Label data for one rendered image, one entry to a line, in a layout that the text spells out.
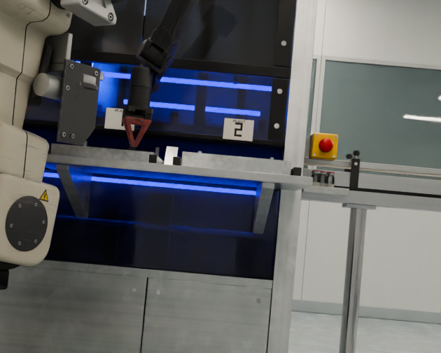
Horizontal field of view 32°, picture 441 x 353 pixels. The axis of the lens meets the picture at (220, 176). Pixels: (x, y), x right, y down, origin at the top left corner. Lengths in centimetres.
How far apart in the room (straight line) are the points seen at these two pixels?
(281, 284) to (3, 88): 106
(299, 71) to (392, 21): 495
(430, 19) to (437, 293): 241
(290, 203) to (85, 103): 85
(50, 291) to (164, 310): 33
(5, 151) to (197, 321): 97
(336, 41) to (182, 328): 508
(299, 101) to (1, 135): 104
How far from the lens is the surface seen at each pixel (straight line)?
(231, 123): 224
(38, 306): 230
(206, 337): 225
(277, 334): 225
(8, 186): 147
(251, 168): 185
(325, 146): 221
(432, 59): 720
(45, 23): 152
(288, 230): 223
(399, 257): 700
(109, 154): 199
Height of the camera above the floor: 77
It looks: 3 degrees up
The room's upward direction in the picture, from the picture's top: 5 degrees clockwise
